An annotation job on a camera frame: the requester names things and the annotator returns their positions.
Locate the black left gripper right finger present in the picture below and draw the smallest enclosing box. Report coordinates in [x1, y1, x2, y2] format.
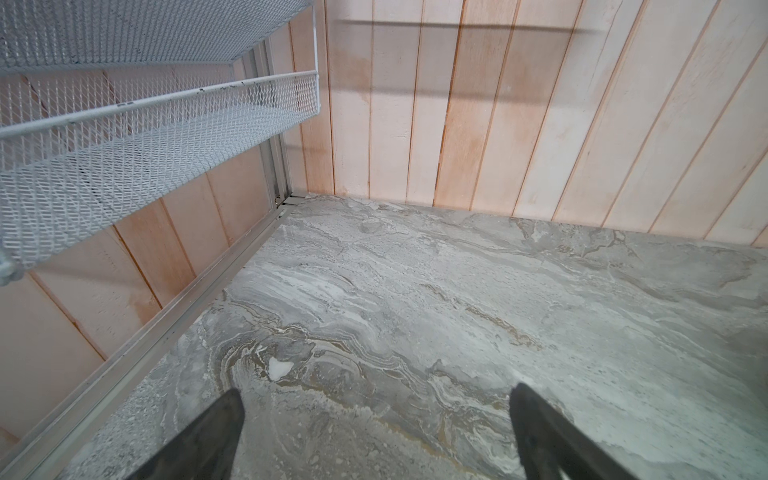
[509, 382, 635, 480]

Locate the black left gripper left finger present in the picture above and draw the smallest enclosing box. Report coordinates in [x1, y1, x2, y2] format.
[127, 388, 245, 479]

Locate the aluminium left wall rail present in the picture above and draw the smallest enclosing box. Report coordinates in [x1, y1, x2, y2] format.
[1, 194, 306, 479]

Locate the aluminium corner post left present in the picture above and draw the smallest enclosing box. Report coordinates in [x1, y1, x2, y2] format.
[242, 40, 290, 206]

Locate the white wire mesh shelf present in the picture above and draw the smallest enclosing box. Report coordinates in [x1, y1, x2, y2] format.
[1, 1, 320, 284]

